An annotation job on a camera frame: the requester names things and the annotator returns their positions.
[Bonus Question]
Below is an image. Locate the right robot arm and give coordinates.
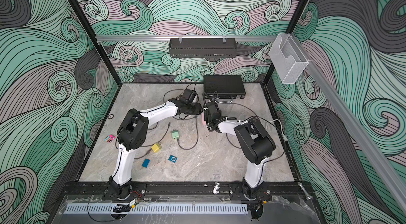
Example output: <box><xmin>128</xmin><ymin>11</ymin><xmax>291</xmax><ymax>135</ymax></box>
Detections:
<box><xmin>203</xmin><ymin>101</ymin><xmax>276</xmax><ymax>200</ymax></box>

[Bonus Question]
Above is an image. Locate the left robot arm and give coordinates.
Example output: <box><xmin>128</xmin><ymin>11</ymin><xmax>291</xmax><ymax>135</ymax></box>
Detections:
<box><xmin>109</xmin><ymin>89</ymin><xmax>203</xmax><ymax>200</ymax></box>

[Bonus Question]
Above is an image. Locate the black briefcase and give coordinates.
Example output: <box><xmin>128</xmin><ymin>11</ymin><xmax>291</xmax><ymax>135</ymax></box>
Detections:
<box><xmin>203</xmin><ymin>75</ymin><xmax>246</xmax><ymax>99</ymax></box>

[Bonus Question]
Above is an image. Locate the green charger cube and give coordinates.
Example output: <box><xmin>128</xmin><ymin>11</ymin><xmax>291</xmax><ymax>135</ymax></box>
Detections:
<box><xmin>171</xmin><ymin>131</ymin><xmax>180</xmax><ymax>140</ymax></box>

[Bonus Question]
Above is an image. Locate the yellow charger cube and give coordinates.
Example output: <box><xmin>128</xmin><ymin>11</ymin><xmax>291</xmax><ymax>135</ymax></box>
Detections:
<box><xmin>151</xmin><ymin>143</ymin><xmax>162</xmax><ymax>153</ymax></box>

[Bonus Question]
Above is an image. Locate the blue mp3 player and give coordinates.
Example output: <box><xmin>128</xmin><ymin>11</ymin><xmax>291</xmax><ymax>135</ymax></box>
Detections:
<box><xmin>169</xmin><ymin>155</ymin><xmax>177</xmax><ymax>163</ymax></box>

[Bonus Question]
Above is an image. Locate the teal small block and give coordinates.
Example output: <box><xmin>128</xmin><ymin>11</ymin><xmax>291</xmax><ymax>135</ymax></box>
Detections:
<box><xmin>142</xmin><ymin>158</ymin><xmax>150</xmax><ymax>168</ymax></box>

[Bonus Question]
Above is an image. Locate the pink multicolour small device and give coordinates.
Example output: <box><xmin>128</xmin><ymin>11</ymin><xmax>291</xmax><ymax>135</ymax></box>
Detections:
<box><xmin>105</xmin><ymin>135</ymin><xmax>116</xmax><ymax>143</ymax></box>

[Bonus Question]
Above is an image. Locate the grey cable of green charger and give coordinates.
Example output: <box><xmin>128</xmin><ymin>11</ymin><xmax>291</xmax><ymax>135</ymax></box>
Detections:
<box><xmin>163</xmin><ymin>89</ymin><xmax>200</xmax><ymax>151</ymax></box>

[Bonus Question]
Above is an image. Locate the grey cable of yellow charger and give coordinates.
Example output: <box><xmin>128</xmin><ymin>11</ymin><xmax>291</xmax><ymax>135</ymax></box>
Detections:
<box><xmin>134</xmin><ymin>122</ymin><xmax>172</xmax><ymax>159</ymax></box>

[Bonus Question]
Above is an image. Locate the black wall shelf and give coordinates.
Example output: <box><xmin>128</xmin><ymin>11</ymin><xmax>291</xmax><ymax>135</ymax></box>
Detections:
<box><xmin>169</xmin><ymin>37</ymin><xmax>237</xmax><ymax>59</ymax></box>

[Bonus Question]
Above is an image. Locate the clear acrylic wall holder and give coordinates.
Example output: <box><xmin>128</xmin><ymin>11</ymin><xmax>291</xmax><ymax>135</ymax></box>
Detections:
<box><xmin>268</xmin><ymin>34</ymin><xmax>309</xmax><ymax>84</ymax></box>

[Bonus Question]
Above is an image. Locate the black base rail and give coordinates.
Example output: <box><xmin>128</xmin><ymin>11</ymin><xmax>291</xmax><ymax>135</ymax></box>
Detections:
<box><xmin>61</xmin><ymin>181</ymin><xmax>305</xmax><ymax>202</ymax></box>

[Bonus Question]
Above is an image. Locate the white slotted cable duct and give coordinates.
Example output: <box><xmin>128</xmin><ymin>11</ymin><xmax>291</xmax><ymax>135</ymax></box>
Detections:
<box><xmin>63</xmin><ymin>203</ymin><xmax>248</xmax><ymax>215</ymax></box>

